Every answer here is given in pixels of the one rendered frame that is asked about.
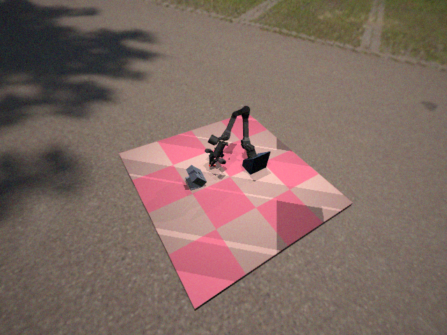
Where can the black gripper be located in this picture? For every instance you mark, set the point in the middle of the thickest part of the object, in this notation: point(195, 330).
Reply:
point(216, 154)

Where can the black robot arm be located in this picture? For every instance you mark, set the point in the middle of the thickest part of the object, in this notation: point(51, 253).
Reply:
point(245, 142)

